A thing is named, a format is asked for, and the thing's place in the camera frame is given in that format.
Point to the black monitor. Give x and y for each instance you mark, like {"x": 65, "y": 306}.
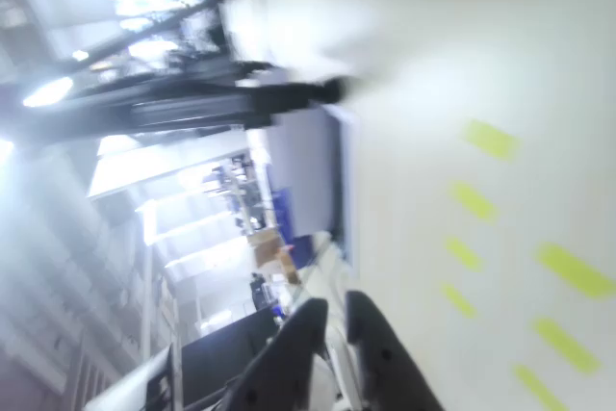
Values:
{"x": 221, "y": 358}

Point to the yellow-green tape strip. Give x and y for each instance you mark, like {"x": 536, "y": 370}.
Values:
{"x": 462, "y": 253}
{"x": 458, "y": 300}
{"x": 539, "y": 387}
{"x": 491, "y": 140}
{"x": 575, "y": 271}
{"x": 565, "y": 346}
{"x": 474, "y": 202}

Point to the black and silver stand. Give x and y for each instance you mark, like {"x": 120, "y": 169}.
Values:
{"x": 192, "y": 110}

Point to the blue plastic bin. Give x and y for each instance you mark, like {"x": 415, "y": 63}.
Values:
{"x": 286, "y": 209}

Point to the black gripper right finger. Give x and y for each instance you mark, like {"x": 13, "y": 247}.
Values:
{"x": 385, "y": 367}

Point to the silver laptop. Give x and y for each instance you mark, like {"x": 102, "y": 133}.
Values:
{"x": 308, "y": 165}

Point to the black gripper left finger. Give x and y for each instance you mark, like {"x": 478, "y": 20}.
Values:
{"x": 284, "y": 363}

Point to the brown cardboard box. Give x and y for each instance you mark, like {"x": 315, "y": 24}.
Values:
{"x": 272, "y": 254}

